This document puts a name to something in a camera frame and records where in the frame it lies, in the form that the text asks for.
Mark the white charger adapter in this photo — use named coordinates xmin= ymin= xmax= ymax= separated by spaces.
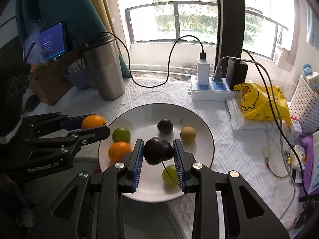
xmin=197 ymin=57 xmax=210 ymax=86

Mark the brown kiwi fruit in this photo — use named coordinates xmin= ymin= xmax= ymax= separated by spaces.
xmin=180 ymin=126 xmax=196 ymax=143

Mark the orange in plate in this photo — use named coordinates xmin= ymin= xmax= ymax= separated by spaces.
xmin=108 ymin=141 xmax=132 ymax=163

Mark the grey round placemat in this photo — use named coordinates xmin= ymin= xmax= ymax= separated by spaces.
xmin=72 ymin=156 xmax=185 ymax=239

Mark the black charging cable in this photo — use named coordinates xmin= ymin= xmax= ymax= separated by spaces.
xmin=79 ymin=31 xmax=207 ymax=89

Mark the large green fruit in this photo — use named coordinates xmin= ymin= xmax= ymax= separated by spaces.
xmin=112 ymin=127 xmax=131 ymax=143

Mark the hanging light blue towel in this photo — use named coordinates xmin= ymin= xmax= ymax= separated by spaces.
xmin=306 ymin=4 xmax=319 ymax=50

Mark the yellow duck plastic bag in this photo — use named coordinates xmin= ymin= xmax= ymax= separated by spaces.
xmin=234 ymin=83 xmax=291 ymax=126

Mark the brown cardboard box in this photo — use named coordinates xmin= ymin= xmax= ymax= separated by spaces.
xmin=29 ymin=49 xmax=81 ymax=106

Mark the stainless steel tumbler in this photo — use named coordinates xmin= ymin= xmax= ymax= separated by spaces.
xmin=81 ymin=32 xmax=124 ymax=101

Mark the yellow curtain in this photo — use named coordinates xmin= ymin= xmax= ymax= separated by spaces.
xmin=91 ymin=0 xmax=130 ymax=48

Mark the blue bowl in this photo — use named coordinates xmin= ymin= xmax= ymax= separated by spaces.
xmin=62 ymin=66 xmax=91 ymax=89

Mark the teal curtain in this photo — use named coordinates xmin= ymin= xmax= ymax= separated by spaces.
xmin=15 ymin=0 xmax=131 ymax=78

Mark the white power strip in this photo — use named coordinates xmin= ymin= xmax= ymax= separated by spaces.
xmin=188 ymin=76 xmax=241 ymax=101

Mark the dark plum in plate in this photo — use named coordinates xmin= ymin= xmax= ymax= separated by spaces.
xmin=157 ymin=118 xmax=174 ymax=134

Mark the small green grape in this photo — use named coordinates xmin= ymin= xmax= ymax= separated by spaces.
xmin=162 ymin=165 xmax=178 ymax=186

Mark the tablet with blue screen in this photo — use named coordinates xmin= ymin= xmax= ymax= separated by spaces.
xmin=23 ymin=21 xmax=67 ymax=65

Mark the white lattice basket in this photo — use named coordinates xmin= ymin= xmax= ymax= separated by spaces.
xmin=289 ymin=76 xmax=319 ymax=134

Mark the pink white inner bowl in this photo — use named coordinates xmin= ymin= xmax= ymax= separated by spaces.
xmin=68 ymin=61 xmax=86 ymax=74

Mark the purple cloth pouch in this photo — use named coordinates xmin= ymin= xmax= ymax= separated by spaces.
xmin=301 ymin=131 xmax=318 ymax=196

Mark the red tomato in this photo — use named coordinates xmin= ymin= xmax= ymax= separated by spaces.
xmin=93 ymin=168 xmax=101 ymax=174

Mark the black charger adapter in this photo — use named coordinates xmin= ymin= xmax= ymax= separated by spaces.
xmin=225 ymin=59 xmax=248 ymax=90

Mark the dark plum with stem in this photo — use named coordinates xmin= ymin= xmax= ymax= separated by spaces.
xmin=143 ymin=136 xmax=174 ymax=166

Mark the black balcony railing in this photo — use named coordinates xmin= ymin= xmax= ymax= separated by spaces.
xmin=125 ymin=1 xmax=289 ymax=60

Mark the orange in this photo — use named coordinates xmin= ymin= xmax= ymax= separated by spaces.
xmin=81 ymin=114 xmax=107 ymax=129
xmin=108 ymin=141 xmax=132 ymax=163

